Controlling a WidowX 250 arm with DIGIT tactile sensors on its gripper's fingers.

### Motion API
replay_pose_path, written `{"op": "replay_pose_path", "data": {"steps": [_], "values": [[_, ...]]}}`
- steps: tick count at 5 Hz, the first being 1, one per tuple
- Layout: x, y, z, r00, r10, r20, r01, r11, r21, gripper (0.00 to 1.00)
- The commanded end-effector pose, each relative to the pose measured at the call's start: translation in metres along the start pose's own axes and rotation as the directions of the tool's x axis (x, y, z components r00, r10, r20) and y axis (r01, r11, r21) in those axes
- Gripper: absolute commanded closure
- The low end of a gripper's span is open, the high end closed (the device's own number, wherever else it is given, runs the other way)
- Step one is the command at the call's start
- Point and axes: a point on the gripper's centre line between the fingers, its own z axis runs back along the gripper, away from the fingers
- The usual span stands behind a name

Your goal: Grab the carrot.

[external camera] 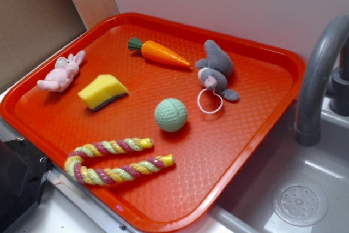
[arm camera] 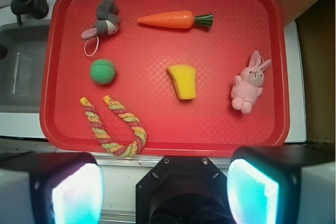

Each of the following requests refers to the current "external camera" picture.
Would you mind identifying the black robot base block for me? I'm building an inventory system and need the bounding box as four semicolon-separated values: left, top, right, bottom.
1;139;50;232

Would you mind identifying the orange toy carrot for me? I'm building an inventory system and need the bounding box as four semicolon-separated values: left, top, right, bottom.
128;37;191;68

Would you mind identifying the green rubber ball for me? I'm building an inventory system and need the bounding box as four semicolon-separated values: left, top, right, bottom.
154;98;188;132

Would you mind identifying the orange plastic tray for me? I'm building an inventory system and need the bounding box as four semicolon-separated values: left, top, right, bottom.
1;13;305;232

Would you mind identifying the grey plush bunny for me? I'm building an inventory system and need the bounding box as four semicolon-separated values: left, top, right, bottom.
195;40;240;115

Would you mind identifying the yellow sponge with grey pad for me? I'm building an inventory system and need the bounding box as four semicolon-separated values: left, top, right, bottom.
77;75;129;111

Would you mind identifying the pink plush bunny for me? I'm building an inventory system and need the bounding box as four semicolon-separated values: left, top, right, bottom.
37;50;86;92

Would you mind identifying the grey toy faucet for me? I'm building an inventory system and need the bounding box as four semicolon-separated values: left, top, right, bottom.
294;15;348;146

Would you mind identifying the grey plastic sink basin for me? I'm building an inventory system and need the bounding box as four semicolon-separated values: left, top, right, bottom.
210;106;348;232

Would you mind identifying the brown cardboard panel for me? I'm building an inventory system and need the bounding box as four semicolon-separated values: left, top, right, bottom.
1;0;86;92

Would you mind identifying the dark grey faucet knob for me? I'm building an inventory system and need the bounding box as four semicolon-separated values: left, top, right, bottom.
329;40;348;116

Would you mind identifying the multicolour twisted rope toy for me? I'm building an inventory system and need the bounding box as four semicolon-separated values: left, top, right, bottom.
64;138;175;186

